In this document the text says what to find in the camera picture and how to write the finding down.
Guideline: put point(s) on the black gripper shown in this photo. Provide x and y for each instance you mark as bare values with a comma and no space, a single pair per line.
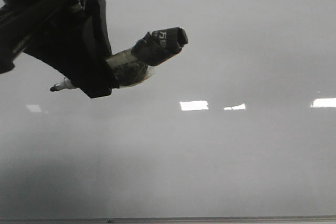
74,40

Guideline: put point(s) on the white marker with black cap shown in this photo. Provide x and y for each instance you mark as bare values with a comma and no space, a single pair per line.
134,65

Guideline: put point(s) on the white whiteboard with aluminium frame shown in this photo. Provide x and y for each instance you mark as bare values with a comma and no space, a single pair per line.
240,123

